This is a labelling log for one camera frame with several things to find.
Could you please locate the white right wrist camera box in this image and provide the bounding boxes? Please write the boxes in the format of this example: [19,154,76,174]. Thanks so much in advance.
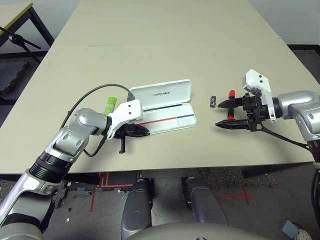
[241,69,277,123]

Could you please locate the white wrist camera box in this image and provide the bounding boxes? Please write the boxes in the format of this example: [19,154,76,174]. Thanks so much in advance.
[241,69,277,123]
[106,99,144,140]

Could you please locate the grey right robot leg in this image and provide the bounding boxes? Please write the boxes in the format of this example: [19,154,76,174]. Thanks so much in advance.
[181,176,229,226]

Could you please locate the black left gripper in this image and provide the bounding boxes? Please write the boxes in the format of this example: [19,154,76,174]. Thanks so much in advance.
[113,122,151,154]

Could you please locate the black table underframe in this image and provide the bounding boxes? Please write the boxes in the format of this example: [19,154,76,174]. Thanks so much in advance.
[0,162,311,186]

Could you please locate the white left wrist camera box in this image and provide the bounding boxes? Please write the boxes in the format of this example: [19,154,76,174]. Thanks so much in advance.
[106,99,144,140]

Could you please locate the blue-grey foot pedal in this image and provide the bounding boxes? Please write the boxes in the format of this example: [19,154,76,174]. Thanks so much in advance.
[279,219,298,238]

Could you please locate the black foam mat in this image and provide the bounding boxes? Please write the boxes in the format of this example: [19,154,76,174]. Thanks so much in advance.
[0,57,29,95]

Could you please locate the grey left robot leg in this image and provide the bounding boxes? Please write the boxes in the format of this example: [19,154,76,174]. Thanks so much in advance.
[121,177,154,240]

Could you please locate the beige side table black frame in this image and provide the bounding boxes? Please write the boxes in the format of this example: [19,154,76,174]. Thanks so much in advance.
[0,1,55,55]

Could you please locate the white perforated shoe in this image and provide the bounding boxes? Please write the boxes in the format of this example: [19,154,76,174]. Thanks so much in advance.
[296,228,315,240]

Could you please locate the black tripod stand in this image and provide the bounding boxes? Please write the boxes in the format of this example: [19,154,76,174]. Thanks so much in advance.
[0,26,41,65]

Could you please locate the grey robot leg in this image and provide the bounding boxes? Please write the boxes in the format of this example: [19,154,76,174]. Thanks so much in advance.
[121,177,154,240]
[181,176,229,226]

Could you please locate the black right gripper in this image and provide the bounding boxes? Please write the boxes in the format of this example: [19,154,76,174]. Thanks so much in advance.
[215,92,276,132]

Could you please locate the black marker with red cap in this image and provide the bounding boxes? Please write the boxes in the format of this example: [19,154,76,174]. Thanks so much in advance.
[226,89,237,120]

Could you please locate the green highlighter marker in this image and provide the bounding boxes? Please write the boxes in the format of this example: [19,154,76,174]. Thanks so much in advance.
[103,96,118,116]

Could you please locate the grey robot torso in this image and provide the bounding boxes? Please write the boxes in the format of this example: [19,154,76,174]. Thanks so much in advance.
[124,222,253,240]

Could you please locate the white plastic pencil case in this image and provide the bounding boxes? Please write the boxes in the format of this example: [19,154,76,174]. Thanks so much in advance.
[129,79,198,136]

